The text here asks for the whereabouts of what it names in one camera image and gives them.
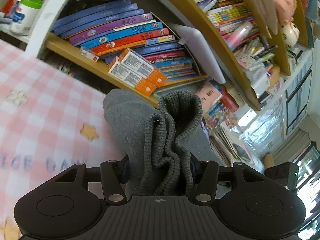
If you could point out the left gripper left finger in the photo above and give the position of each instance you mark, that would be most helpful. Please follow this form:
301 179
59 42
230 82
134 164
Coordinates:
114 174

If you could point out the white plastic jar green lid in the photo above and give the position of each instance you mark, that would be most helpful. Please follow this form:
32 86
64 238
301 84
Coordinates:
24 16

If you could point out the row of colourful books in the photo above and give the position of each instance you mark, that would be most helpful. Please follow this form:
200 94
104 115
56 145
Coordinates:
109 28

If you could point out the grey sweater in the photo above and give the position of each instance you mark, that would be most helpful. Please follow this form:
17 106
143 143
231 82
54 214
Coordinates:
159 142

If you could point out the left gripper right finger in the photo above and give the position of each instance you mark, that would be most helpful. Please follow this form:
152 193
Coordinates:
205 176

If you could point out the lower orange white box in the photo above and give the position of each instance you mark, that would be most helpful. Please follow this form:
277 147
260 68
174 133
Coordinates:
129 77

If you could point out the white tablet device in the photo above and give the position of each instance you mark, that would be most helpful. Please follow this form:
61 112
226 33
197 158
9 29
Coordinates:
200 49

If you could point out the white shelf post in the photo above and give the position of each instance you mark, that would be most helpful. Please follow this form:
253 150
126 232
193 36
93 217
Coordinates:
43 24

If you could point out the upper orange white box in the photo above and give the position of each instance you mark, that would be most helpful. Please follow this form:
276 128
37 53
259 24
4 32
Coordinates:
138 64

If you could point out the wooden bookshelf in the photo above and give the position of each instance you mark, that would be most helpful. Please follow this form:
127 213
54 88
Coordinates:
178 15

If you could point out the orange white box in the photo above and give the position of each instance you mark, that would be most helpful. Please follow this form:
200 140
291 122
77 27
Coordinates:
129 77
138 64

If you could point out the small white red box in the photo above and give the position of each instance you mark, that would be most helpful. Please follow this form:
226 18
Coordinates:
89 54

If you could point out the pink checkered table mat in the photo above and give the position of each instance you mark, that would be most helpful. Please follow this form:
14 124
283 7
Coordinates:
49 122

